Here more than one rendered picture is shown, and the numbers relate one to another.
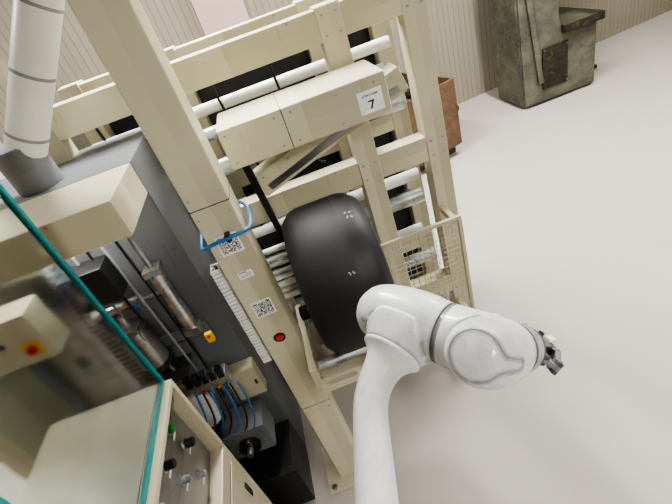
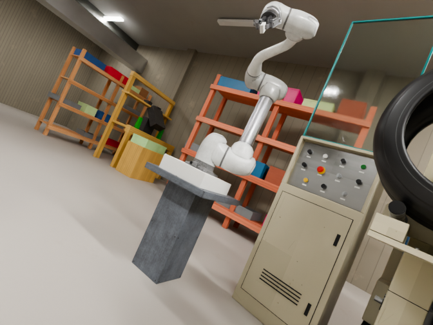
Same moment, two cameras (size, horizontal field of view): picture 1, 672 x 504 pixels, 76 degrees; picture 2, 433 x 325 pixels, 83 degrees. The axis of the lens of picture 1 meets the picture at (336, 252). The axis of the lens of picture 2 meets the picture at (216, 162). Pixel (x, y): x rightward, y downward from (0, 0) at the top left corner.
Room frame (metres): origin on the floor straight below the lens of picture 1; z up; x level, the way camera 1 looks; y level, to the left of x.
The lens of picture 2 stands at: (1.26, -1.06, 0.77)
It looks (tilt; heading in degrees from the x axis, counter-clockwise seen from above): 2 degrees up; 131
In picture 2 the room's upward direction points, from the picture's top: 24 degrees clockwise
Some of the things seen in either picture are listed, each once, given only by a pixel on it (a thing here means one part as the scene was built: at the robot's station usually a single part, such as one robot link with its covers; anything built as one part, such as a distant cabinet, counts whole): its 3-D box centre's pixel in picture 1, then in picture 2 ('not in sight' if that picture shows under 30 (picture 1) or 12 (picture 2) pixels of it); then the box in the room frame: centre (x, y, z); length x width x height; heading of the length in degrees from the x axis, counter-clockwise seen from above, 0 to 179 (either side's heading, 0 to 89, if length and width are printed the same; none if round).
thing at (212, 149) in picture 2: not in sight; (212, 149); (0.10, 0.16, 0.91); 0.18 x 0.16 x 0.22; 38
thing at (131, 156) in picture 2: not in sight; (154, 132); (-3.67, 2.13, 1.01); 1.57 x 1.40 x 2.03; 99
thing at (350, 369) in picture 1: (361, 361); (390, 231); (1.18, 0.06, 0.84); 0.36 x 0.09 x 0.06; 91
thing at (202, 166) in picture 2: not in sight; (201, 166); (0.09, 0.14, 0.77); 0.22 x 0.18 x 0.06; 95
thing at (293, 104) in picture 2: not in sight; (258, 158); (-1.06, 2.50, 1.27); 2.82 x 0.76 x 2.55; 10
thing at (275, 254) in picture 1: (276, 268); not in sight; (1.69, 0.29, 1.05); 0.20 x 0.15 x 0.30; 91
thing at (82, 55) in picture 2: not in sight; (101, 108); (-5.31, 1.48, 1.04); 2.30 x 0.63 x 2.08; 99
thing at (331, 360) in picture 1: (358, 350); (397, 214); (1.18, 0.05, 0.90); 0.35 x 0.05 x 0.05; 91
